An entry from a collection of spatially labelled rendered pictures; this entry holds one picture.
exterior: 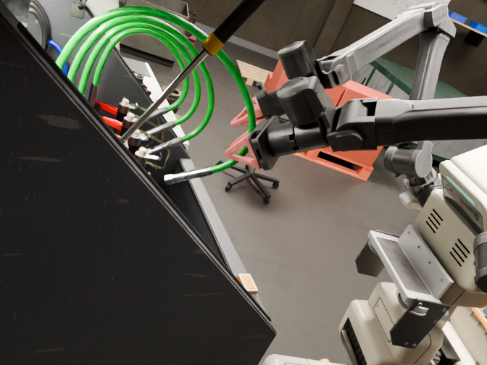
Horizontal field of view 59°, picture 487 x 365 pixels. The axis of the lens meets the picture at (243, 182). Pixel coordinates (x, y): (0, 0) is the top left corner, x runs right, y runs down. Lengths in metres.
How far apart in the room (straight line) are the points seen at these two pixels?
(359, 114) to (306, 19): 7.47
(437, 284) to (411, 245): 0.14
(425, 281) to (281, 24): 7.17
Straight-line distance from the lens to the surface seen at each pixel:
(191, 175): 0.85
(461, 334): 1.56
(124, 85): 1.20
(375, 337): 1.33
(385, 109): 0.71
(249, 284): 0.96
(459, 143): 6.29
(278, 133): 0.76
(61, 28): 1.14
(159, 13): 0.76
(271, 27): 8.06
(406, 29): 1.19
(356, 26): 8.46
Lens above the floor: 1.57
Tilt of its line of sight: 28 degrees down
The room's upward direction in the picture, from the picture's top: 24 degrees clockwise
